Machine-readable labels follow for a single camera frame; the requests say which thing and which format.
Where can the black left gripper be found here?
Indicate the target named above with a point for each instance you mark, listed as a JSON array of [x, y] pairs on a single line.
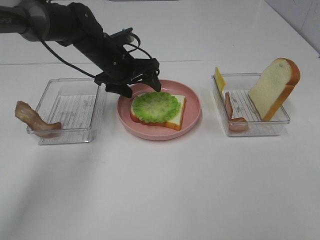
[[119, 67]]

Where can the green lettuce leaf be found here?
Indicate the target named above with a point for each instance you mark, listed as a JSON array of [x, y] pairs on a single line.
[[155, 107]]

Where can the bread slice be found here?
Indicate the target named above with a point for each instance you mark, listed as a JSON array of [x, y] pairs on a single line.
[[274, 86], [175, 123]]

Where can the yellow cheese slice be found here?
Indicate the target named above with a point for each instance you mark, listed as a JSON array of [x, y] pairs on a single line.
[[219, 79]]

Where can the bacon strip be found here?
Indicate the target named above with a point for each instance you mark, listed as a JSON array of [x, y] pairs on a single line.
[[29, 116], [238, 124]]

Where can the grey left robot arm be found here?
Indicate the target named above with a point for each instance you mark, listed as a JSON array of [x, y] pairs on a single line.
[[75, 24]]

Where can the pink round plate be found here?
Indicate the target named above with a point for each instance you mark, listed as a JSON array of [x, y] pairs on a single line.
[[191, 114]]

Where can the left clear plastic tray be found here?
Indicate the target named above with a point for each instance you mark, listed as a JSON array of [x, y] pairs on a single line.
[[78, 104]]

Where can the clear plastic tray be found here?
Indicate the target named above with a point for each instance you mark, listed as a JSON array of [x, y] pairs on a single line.
[[238, 85], [78, 104]]

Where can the right clear plastic tray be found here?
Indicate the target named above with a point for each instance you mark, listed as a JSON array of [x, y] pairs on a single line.
[[238, 85]]

